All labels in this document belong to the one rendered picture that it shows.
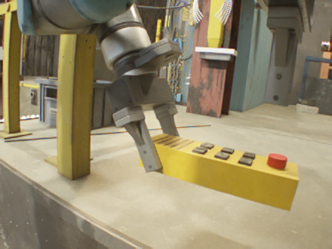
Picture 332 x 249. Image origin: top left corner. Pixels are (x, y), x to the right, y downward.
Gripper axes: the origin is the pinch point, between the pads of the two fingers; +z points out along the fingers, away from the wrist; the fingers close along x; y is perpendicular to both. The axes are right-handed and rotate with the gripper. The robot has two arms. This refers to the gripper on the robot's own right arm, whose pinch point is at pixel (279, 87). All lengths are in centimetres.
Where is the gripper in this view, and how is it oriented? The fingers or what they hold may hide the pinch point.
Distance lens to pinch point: 28.5
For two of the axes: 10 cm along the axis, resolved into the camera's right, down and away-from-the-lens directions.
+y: -8.0, -2.0, 5.6
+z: -1.0, 9.7, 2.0
